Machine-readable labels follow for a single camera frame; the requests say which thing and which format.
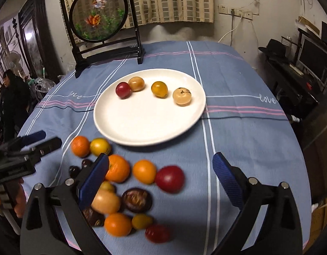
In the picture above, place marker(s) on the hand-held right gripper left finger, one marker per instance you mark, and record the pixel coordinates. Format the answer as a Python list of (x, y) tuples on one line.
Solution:
[(95, 178)]

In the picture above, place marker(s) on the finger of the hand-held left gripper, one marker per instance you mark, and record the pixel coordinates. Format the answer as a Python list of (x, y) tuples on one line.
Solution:
[(50, 144), (33, 137)]

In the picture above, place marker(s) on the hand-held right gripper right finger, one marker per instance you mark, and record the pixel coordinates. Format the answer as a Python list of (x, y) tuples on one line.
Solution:
[(227, 175)]

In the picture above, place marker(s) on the olive yellow loquat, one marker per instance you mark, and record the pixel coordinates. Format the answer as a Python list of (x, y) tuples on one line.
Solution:
[(108, 186)]

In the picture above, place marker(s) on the dark purple cherry tomato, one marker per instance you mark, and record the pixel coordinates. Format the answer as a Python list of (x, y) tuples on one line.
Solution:
[(74, 170)]

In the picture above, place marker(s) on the large beige loquat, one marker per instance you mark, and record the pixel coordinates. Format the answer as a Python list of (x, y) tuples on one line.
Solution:
[(106, 202)]

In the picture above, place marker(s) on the small mandarin orange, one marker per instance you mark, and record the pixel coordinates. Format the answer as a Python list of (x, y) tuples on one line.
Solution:
[(80, 146), (117, 224)]

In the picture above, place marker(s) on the dark brown water chestnut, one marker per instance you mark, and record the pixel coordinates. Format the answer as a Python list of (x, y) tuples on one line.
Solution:
[(94, 217), (136, 199)]

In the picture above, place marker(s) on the smooth orange kumquat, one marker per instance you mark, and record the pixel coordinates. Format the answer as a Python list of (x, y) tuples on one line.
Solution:
[(144, 171)]

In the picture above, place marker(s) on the large red tomato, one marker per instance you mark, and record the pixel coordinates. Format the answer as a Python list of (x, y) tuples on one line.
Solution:
[(170, 178)]

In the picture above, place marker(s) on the small yellow tomato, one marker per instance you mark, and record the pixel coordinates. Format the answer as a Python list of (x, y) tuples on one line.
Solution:
[(141, 221)]

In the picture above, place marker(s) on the white round plate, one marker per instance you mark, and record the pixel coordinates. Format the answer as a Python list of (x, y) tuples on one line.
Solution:
[(150, 119)]

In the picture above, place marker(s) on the person's left hand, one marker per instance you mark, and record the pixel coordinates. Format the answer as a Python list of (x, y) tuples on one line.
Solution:
[(18, 200)]

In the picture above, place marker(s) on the dark purple passion fruit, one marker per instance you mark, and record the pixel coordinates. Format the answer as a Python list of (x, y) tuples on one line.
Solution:
[(86, 162)]

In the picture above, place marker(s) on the large mandarin orange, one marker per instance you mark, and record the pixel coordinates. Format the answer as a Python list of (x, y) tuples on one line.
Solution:
[(118, 170)]

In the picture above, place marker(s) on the yellow citrus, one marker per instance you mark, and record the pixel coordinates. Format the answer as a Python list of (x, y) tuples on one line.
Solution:
[(100, 146)]

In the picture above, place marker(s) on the clear plastic bag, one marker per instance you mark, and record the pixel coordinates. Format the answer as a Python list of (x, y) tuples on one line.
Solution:
[(45, 83)]

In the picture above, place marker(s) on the white electric fan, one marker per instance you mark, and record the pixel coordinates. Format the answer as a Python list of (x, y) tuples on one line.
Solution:
[(13, 59)]

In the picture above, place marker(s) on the beige tomato on plate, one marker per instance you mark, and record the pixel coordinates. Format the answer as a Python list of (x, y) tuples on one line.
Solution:
[(182, 96)]

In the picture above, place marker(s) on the dark red cherry tomato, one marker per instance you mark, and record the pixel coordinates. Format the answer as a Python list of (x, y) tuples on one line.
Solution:
[(123, 90)]

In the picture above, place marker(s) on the orange-brown tomato on plate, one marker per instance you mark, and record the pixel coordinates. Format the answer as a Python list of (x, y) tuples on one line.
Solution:
[(136, 84)]

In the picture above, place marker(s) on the black desk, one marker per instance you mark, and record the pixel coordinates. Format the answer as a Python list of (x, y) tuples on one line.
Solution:
[(285, 85)]

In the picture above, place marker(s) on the yellow orange tomato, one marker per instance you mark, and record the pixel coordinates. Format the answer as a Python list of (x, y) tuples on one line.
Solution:
[(159, 89)]

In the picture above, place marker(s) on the black hat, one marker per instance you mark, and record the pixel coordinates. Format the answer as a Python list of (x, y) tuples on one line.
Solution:
[(274, 49)]

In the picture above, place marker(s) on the round goldfish screen black stand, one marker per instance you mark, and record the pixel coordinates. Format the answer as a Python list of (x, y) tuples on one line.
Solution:
[(98, 12)]

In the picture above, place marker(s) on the computer monitor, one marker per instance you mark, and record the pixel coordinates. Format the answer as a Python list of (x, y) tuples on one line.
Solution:
[(314, 55)]

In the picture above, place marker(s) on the checked beige curtain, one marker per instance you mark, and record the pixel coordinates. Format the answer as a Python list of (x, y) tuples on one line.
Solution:
[(174, 0)]

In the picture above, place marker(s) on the wall poster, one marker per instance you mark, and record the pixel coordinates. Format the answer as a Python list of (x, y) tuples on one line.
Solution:
[(1, 42)]

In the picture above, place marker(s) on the dark wooden frame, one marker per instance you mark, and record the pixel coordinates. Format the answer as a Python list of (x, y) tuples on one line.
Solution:
[(33, 37)]

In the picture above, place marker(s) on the white wall socket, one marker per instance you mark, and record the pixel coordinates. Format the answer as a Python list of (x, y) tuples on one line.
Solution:
[(223, 8)]

